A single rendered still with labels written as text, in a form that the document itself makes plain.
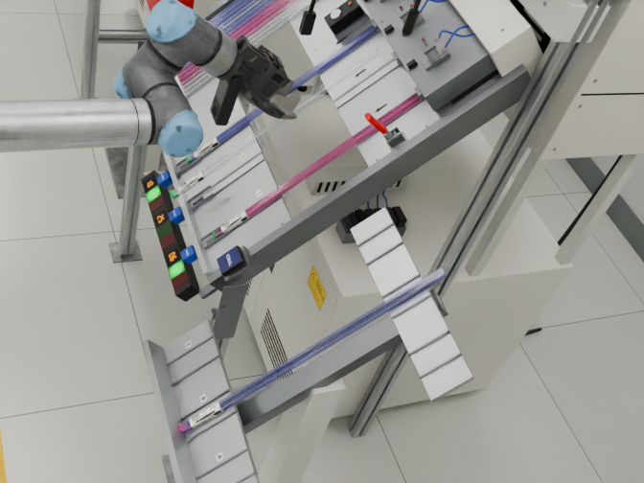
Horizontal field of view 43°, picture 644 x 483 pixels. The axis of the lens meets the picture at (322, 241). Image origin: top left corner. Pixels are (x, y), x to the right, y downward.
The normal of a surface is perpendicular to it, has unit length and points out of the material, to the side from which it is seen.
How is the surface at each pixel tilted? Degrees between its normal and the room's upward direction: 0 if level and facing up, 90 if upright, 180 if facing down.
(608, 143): 90
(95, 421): 0
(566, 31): 90
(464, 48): 45
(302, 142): 0
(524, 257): 0
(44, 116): 28
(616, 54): 90
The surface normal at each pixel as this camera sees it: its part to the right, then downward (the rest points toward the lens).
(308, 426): 0.33, 0.74
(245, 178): -0.47, -0.41
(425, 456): 0.25, -0.67
